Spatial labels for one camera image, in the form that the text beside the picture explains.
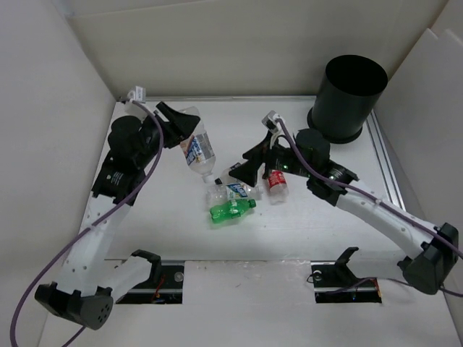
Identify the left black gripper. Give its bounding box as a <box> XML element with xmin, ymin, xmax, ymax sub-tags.
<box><xmin>136</xmin><ymin>103</ymin><xmax>200</xmax><ymax>168</ymax></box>

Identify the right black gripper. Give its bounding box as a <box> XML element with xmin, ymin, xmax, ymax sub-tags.
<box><xmin>229</xmin><ymin>130</ymin><xmax>314</xmax><ymax>187</ymax></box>

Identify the clear bottle black label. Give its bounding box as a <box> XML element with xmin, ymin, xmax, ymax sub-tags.
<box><xmin>214</xmin><ymin>162</ymin><xmax>241</xmax><ymax>185</ymax></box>

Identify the clear bottle red blue label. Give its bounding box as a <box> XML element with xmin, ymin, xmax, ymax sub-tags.
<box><xmin>180</xmin><ymin>120</ymin><xmax>216</xmax><ymax>184</ymax></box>

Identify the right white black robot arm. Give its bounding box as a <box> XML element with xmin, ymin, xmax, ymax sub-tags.
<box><xmin>229</xmin><ymin>129</ymin><xmax>459</xmax><ymax>295</ymax></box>

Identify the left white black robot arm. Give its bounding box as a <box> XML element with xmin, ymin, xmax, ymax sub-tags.
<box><xmin>35</xmin><ymin>102</ymin><xmax>200</xmax><ymax>330</ymax></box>

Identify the black cylindrical bin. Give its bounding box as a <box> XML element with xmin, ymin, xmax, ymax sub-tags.
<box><xmin>307</xmin><ymin>55</ymin><xmax>388</xmax><ymax>144</ymax></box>

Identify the clear bottle blue white label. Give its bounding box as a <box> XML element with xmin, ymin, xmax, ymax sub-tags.
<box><xmin>206</xmin><ymin>182</ymin><xmax>263</xmax><ymax>206</ymax></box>

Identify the green plastic bottle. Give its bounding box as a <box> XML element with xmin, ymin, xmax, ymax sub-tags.
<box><xmin>209</xmin><ymin>199</ymin><xmax>257</xmax><ymax>225</ymax></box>

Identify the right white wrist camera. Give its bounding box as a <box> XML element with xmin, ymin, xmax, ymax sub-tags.
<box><xmin>262</xmin><ymin>111</ymin><xmax>281</xmax><ymax>134</ymax></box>

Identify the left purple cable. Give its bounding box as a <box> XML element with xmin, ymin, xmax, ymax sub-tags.
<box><xmin>10</xmin><ymin>99</ymin><xmax>166</xmax><ymax>347</ymax></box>

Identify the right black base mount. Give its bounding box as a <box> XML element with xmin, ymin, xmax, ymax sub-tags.
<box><xmin>306</xmin><ymin>247</ymin><xmax>382</xmax><ymax>304</ymax></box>

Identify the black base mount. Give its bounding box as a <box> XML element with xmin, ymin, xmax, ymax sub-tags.
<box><xmin>306</xmin><ymin>247</ymin><xmax>382</xmax><ymax>304</ymax></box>
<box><xmin>116</xmin><ymin>262</ymin><xmax>184</xmax><ymax>305</ymax></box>

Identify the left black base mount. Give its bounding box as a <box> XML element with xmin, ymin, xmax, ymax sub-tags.
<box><xmin>116</xmin><ymin>262</ymin><xmax>184</xmax><ymax>305</ymax></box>

